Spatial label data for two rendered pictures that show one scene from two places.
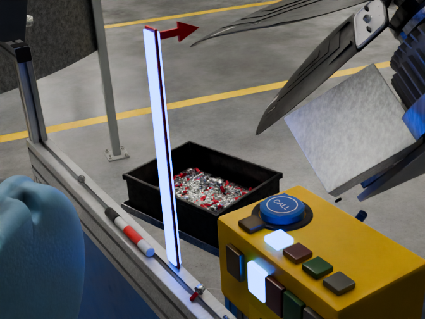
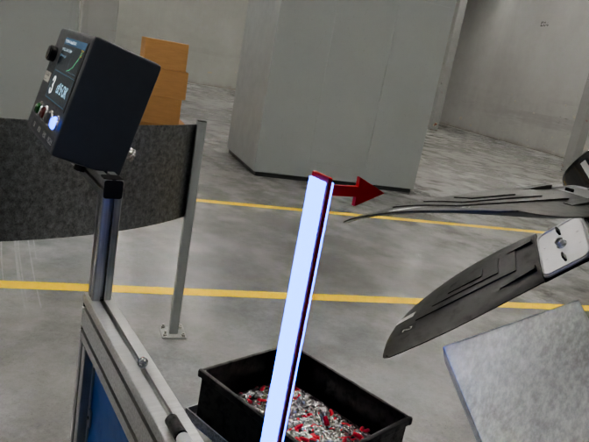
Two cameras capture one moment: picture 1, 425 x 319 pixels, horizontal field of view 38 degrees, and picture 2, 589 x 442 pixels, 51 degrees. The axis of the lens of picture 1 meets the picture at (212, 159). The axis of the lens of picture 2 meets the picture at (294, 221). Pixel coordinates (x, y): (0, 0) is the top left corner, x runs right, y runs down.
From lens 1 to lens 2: 0.26 m
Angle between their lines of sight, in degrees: 13
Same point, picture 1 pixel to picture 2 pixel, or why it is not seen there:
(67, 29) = (159, 188)
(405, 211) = not seen: outside the picture
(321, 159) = (490, 417)
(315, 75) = (477, 298)
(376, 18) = (575, 245)
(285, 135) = (358, 354)
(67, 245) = not seen: outside the picture
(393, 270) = not seen: outside the picture
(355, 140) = (542, 401)
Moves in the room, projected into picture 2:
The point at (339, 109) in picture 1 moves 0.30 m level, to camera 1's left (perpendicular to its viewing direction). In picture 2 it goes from (524, 352) to (237, 302)
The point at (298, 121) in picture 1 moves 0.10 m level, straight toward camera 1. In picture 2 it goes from (464, 355) to (474, 402)
